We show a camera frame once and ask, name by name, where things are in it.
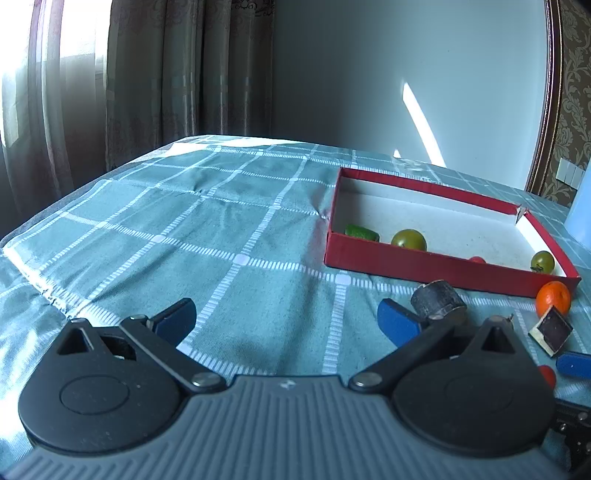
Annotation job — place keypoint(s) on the large green tomato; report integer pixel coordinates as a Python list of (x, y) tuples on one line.
[(408, 240)]

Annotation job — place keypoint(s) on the small green tomato with stem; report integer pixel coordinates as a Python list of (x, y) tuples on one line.
[(542, 261)]

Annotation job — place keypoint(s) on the brown patterned curtain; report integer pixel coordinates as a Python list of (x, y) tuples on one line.
[(189, 74)]

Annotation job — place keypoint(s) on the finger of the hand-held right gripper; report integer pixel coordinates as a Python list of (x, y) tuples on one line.
[(575, 362)]

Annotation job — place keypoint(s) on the red cardboard box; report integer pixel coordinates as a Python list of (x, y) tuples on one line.
[(415, 265)]

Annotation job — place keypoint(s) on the sheer pale curtain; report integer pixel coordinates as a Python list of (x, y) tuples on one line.
[(51, 101)]

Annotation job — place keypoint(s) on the red fruit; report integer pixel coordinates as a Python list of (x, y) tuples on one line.
[(478, 259), (548, 374)]

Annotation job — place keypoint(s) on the dark cylindrical sugarcane piece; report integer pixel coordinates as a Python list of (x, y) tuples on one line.
[(436, 297)]

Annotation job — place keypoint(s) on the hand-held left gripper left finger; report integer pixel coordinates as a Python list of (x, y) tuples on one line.
[(174, 319)]

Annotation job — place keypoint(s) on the white wall switch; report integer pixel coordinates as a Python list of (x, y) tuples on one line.
[(570, 173)]

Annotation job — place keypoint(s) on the dark square block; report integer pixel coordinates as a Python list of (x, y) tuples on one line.
[(552, 330)]

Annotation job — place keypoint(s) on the green cucumber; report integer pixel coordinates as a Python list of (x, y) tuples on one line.
[(362, 232)]

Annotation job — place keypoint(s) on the orange tangerine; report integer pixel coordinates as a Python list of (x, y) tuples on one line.
[(554, 295)]

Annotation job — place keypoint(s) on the light blue object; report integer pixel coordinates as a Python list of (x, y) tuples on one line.
[(581, 212)]

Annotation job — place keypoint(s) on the brown wooden door frame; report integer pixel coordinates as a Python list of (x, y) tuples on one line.
[(547, 97)]

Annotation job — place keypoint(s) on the teal checked tablecloth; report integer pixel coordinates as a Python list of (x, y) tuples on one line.
[(184, 230)]

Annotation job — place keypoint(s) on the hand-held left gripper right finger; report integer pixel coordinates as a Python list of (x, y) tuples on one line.
[(396, 324)]

